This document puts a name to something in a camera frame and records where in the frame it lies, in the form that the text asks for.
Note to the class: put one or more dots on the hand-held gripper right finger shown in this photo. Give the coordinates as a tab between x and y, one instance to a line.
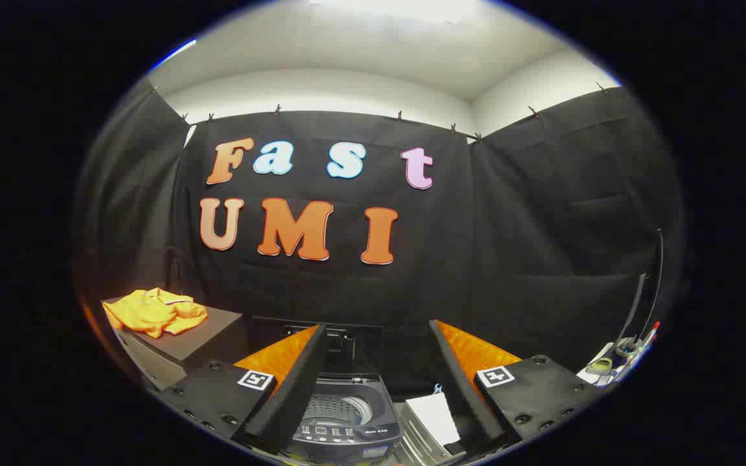
463	395

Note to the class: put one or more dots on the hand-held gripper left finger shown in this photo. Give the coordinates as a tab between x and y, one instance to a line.
289	388

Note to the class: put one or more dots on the transparent washing machine lid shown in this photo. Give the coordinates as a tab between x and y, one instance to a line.
363	353

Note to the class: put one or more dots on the dark grey washing machine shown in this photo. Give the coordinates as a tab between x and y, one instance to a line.
373	421

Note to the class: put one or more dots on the yellow polo shirt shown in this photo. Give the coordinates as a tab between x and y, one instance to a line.
153	314

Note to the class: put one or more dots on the white paper sheet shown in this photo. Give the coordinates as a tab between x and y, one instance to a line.
434	417

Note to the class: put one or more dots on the silver metal box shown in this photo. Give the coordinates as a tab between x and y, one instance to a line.
415	440

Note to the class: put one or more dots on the grey box cabinet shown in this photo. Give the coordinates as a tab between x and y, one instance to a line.
214	330

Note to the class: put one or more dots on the tape roll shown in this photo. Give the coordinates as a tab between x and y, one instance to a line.
590	367

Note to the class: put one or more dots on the red tipped pen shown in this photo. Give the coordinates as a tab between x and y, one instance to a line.
653	329

